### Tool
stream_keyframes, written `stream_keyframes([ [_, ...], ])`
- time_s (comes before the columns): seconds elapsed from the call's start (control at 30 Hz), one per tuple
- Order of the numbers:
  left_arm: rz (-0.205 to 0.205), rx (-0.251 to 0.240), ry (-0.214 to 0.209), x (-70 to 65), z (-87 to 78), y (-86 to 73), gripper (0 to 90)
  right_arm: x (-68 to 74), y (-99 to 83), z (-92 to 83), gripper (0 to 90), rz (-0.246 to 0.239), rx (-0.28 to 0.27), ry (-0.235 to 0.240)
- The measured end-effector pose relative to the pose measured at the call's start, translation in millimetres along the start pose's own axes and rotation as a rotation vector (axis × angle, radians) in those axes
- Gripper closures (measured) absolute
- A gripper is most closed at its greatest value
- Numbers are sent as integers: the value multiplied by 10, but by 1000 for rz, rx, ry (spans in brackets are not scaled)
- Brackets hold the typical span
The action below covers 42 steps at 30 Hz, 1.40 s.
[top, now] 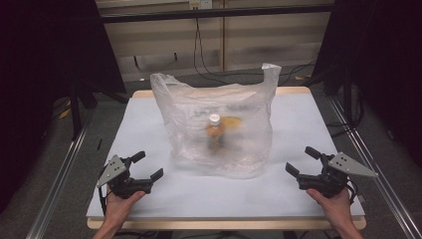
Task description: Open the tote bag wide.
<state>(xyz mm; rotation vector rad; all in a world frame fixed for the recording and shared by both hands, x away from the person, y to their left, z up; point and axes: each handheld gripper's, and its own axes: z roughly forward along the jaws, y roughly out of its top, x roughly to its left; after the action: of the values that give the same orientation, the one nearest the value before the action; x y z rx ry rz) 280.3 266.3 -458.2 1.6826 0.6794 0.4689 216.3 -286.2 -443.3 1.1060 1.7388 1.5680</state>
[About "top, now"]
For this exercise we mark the person's left hand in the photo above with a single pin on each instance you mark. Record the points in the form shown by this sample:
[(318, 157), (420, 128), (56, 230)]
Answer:
[(117, 209)]

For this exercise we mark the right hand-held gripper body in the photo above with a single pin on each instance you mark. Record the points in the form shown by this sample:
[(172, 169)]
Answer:
[(328, 182)]

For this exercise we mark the black horizontal bar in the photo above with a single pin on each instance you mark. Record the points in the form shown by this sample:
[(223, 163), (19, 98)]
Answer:
[(215, 14)]

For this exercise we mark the wall socket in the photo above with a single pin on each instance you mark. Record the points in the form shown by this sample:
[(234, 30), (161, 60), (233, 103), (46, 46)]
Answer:
[(200, 4)]

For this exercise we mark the yellow item in bag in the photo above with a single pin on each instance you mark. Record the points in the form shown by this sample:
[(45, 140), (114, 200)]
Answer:
[(233, 122)]

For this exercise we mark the person's right hand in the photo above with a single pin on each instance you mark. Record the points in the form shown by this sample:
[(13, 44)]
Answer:
[(336, 207)]

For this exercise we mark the black metal stand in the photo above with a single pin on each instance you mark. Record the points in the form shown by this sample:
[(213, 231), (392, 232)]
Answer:
[(347, 96), (75, 113)]

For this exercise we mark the metal floor rail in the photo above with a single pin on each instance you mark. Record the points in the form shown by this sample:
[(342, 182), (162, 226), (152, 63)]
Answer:
[(384, 186), (56, 186)]

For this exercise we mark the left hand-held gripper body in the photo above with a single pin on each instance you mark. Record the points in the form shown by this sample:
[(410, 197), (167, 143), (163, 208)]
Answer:
[(124, 184)]

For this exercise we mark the orange bottle with white cap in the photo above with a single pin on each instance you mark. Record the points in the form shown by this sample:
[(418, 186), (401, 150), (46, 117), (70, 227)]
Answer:
[(214, 131)]

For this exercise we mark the black curtain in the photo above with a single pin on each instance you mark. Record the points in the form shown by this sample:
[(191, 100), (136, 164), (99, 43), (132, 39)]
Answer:
[(40, 83), (384, 66)]

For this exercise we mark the clear plastic bag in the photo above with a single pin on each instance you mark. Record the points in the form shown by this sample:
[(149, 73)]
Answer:
[(185, 109)]

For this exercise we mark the small black stick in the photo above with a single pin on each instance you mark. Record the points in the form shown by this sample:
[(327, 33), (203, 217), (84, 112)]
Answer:
[(100, 144)]

